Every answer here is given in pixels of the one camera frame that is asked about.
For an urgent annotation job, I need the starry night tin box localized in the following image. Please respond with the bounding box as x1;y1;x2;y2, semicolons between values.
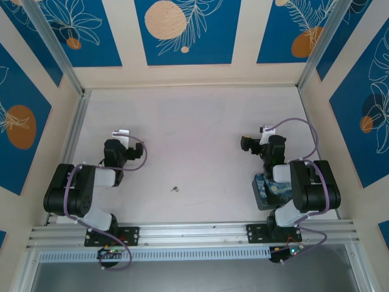
251;173;293;211

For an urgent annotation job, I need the small controller circuit board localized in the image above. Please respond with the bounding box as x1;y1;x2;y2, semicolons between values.
97;248;126;260
269;245;305;263

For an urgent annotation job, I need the grey metal sheet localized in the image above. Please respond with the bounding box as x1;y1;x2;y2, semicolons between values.
29;243;362;292

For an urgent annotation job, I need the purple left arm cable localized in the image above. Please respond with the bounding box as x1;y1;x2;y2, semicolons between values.
64;135;149;271

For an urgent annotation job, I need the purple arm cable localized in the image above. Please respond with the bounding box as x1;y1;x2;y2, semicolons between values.
64;135;149;271
264;117;332;265

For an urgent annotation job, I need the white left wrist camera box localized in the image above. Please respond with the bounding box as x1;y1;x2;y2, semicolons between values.
111;129;131;146

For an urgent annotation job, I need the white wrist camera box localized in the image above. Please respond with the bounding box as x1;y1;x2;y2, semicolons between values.
260;124;276;145
111;129;131;146

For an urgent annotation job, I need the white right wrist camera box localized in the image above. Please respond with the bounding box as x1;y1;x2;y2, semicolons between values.
260;124;276;145

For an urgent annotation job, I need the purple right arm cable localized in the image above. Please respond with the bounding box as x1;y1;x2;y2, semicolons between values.
264;117;332;265

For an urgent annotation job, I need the blue floral wall panel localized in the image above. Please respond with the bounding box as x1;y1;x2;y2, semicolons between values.
315;0;389;82
32;0;123;68
0;42;52;196
256;0;338;64
0;0;64;88
134;0;243;66
329;30;389;189

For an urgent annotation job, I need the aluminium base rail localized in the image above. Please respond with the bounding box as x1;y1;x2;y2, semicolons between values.
26;219;361;250

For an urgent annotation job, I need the grey slotted cable duct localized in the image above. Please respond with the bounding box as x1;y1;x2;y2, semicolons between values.
38;246;273;263

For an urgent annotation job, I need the aluminium frame post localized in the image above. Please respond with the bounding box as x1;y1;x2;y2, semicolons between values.
297;0;349;92
22;0;92;98

